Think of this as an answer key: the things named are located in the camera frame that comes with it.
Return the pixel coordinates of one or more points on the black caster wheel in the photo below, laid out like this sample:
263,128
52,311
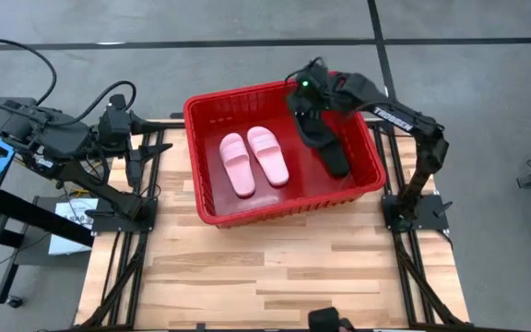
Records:
14,302

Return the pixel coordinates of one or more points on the pink foam slide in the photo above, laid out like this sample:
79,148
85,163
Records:
267,157
238,166

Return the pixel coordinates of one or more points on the black table-level camera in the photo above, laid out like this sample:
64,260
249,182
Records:
323,320

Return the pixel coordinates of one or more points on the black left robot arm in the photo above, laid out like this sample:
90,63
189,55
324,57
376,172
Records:
67,138

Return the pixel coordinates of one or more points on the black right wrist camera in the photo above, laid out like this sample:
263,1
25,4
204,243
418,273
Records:
309,80

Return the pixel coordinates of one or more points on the white printed paper sheet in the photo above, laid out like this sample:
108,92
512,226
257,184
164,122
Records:
62,240

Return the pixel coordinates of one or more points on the red plastic bin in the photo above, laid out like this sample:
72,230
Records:
302,193

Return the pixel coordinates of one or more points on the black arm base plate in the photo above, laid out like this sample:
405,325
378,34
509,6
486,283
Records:
433,216
148,223

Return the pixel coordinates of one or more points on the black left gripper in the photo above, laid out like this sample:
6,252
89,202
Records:
115,131

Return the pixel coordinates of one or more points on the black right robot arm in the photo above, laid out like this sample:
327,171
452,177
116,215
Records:
424,157

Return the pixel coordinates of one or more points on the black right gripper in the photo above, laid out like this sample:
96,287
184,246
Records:
318,99

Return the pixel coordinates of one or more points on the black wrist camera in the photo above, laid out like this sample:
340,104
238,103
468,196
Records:
118,102
309,80

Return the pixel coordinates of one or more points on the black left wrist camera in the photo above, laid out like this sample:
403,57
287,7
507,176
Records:
118,102

